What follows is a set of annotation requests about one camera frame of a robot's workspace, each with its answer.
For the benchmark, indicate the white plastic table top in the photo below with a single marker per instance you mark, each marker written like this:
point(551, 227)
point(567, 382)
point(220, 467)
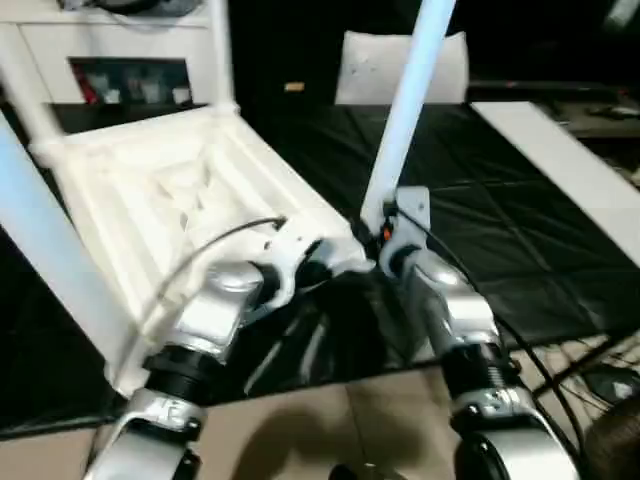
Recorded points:
point(160, 190)

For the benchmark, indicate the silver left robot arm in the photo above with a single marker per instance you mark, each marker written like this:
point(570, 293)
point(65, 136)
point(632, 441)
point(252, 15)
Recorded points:
point(200, 340)

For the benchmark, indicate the small brown block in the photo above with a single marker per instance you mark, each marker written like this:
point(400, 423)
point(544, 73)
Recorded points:
point(293, 87)

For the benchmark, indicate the white plastic bag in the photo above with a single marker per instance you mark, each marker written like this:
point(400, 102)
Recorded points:
point(395, 68)

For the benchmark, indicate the flat white board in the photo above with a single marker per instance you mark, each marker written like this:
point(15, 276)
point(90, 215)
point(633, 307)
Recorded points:
point(570, 165)

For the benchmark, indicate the grey right robot foot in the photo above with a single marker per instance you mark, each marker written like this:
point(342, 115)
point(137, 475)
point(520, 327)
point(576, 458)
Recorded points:
point(365, 472)

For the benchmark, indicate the black floor stand bar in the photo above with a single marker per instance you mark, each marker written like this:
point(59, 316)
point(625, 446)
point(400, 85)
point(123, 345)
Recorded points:
point(580, 360)

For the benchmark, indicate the grey round floor base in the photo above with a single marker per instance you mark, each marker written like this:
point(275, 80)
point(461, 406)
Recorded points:
point(615, 380)

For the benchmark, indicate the white cabinet with glass doors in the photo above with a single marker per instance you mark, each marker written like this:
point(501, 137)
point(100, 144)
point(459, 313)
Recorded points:
point(110, 50)

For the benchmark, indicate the dark woven basket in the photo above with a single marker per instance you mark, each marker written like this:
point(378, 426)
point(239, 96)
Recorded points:
point(612, 445)

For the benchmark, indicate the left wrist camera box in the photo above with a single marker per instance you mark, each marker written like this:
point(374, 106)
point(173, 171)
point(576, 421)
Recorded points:
point(295, 250)

